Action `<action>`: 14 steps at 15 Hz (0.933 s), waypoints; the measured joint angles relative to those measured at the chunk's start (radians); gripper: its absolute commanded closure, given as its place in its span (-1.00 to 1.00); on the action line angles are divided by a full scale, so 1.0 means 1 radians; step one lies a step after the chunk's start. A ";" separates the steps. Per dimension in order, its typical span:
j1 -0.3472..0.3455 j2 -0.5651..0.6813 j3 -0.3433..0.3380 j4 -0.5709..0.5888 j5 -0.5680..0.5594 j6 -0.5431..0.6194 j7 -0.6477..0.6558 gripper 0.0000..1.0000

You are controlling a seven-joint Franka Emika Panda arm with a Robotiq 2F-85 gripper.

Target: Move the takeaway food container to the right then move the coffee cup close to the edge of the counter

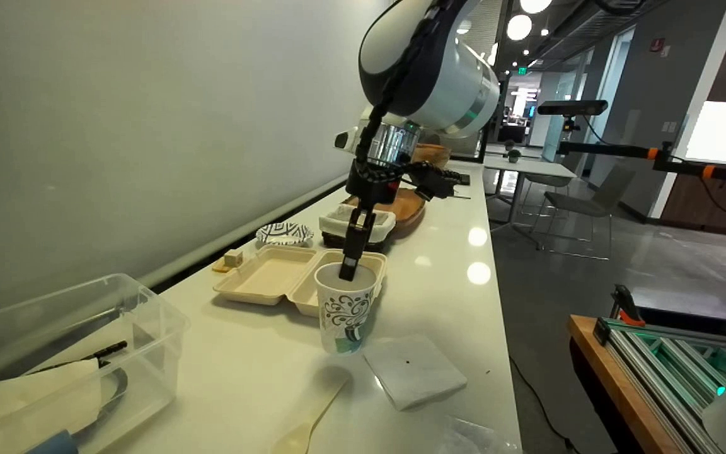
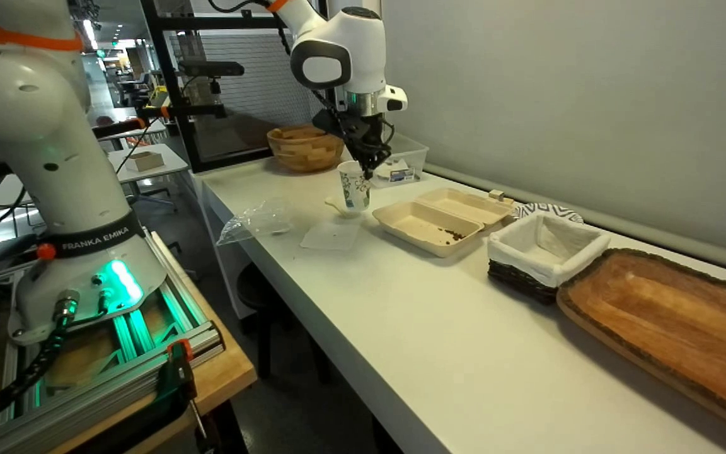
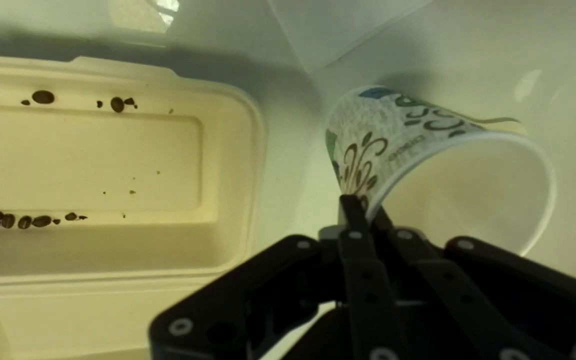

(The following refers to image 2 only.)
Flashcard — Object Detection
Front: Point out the small cardboard box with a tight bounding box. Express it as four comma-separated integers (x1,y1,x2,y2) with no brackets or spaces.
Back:
127,150,167,174

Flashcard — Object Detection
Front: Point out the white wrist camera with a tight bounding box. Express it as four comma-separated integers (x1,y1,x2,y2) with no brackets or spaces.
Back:
379,84,412,117

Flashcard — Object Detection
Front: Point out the black orange bar clamp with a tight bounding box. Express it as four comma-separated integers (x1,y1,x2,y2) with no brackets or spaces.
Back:
155,338,214,449

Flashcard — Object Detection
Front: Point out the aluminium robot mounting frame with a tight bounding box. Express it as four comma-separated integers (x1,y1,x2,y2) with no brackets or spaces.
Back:
0,231,228,454

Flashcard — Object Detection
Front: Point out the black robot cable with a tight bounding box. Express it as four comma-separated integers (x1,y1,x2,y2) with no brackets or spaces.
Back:
0,289,84,432

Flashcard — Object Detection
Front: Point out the small white side table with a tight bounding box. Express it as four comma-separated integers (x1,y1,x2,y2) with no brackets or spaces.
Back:
109,141,192,186

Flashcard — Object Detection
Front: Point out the large wooden tray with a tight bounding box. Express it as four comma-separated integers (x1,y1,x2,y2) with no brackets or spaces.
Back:
555,248,726,444

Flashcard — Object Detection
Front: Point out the clear plastic box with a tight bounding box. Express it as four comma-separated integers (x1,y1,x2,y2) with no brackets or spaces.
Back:
374,135,431,186

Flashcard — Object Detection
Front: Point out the beige takeaway food container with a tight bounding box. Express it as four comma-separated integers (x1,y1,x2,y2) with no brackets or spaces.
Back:
371,184,516,260

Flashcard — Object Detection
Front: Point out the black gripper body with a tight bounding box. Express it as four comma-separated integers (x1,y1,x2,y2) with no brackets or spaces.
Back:
326,110,397,160

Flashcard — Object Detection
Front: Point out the black white patterned plate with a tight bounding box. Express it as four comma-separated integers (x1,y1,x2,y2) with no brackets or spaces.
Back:
510,200,584,228

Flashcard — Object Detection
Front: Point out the wooden base board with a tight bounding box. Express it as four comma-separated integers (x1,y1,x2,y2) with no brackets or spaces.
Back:
45,251,260,454

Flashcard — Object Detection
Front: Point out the woven wooden bowl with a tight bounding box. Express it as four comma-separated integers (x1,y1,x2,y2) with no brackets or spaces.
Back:
265,125,345,178

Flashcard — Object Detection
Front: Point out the black metal shelf frame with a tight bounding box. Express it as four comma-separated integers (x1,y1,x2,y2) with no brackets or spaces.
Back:
138,0,340,174

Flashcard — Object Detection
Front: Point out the crumpled clear plastic wrap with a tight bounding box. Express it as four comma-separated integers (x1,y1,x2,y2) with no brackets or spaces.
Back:
214,198,298,248

